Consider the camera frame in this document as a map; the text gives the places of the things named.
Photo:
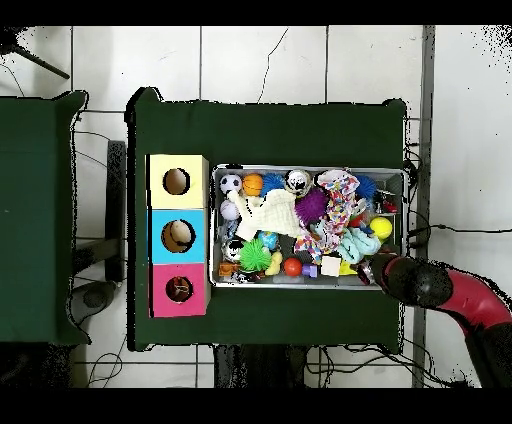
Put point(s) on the purple spiky ball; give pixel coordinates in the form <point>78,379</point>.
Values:
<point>310,206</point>

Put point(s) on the colourful patterned cloth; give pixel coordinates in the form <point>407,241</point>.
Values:
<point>340,204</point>

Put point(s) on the plain wooden cube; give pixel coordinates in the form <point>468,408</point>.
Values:
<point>330,266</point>

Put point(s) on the light teal knitted cloth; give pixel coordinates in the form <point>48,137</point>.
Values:
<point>358,242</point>

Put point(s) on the orange striped tiger toy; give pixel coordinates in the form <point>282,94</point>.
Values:
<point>178,289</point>

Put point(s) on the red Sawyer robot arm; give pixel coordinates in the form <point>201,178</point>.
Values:
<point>456,292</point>

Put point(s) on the clear mesh bin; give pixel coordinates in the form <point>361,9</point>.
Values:
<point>214,240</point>

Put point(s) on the wooden box with three holes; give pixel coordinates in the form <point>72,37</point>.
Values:
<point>156,240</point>

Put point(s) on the cream knitted cloth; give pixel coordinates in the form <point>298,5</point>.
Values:
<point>268,214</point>

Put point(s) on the small orange basketball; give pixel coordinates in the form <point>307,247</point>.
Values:
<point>254,185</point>

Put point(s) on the small soccer ball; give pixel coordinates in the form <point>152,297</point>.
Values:
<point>231,182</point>

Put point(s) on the green fuzzy toy with eyes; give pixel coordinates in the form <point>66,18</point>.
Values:
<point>254,256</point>

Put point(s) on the small red ball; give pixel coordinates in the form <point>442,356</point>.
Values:
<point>293,267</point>

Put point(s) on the blue spiky ball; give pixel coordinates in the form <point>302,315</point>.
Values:
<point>366,186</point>

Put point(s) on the yellow ball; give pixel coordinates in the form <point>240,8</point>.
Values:
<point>381,228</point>

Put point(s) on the green cloth side table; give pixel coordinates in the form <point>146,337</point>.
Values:
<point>40,160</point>

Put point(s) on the black tripod leg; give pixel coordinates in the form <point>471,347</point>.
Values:
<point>40,62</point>

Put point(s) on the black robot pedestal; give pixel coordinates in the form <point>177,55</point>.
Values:
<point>264,368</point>

